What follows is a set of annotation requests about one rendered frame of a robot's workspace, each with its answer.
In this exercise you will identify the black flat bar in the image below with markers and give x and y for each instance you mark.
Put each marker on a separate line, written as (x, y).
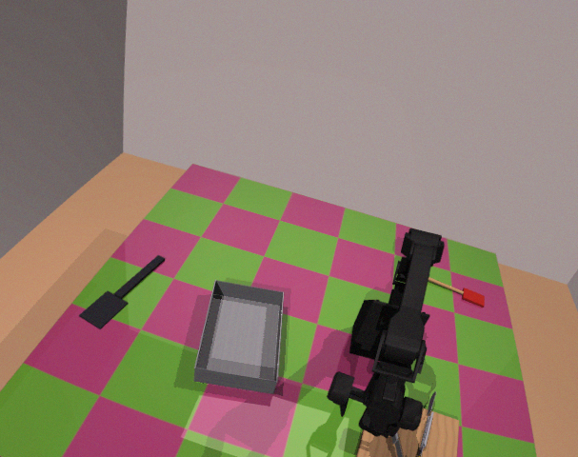
(104, 309)

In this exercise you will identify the red spatula with wooden handle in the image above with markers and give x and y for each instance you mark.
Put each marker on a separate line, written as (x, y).
(470, 296)

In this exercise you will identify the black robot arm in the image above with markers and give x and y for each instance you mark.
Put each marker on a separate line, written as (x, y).
(402, 342)

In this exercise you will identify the light wooden board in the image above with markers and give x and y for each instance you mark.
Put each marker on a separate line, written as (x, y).
(442, 439)

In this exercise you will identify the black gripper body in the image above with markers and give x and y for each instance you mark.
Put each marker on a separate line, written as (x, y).
(341, 389)

